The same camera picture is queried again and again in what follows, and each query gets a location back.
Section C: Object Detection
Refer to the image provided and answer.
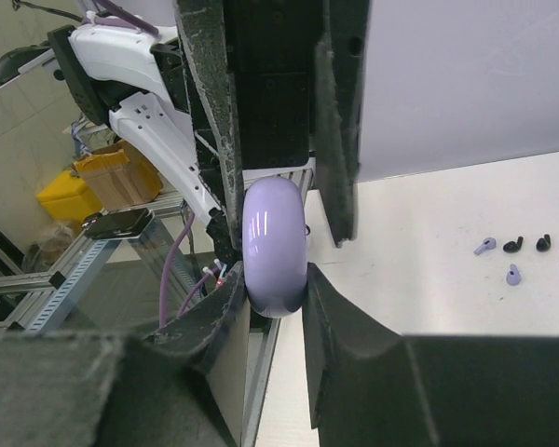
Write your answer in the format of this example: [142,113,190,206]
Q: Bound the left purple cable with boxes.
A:
[86,0,220,332]

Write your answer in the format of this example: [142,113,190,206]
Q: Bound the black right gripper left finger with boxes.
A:
[0,264,250,446]

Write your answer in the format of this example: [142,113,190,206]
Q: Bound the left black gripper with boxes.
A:
[175,0,371,250]

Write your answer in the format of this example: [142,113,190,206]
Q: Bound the black phone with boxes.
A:
[85,208,154,240]

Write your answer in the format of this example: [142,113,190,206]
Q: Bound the lilac earbud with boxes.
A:
[506,264,522,286]
[473,237,497,255]

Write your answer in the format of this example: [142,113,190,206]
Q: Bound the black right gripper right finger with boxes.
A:
[302,264,559,446]

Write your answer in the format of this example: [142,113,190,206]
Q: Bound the black earbud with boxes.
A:
[502,236,524,254]
[536,234,552,252]

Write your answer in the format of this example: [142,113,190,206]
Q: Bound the lilac charging case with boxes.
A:
[242,177,307,318]

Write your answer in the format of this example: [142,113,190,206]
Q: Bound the brown cardboard box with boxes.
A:
[74,140,163,211]

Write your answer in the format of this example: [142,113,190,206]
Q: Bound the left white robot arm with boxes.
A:
[48,1,371,259]

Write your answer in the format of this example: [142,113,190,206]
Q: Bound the yellow box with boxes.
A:
[35,169,102,224]

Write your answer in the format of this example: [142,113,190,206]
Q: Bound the white slotted cable duct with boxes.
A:
[6,236,119,333]

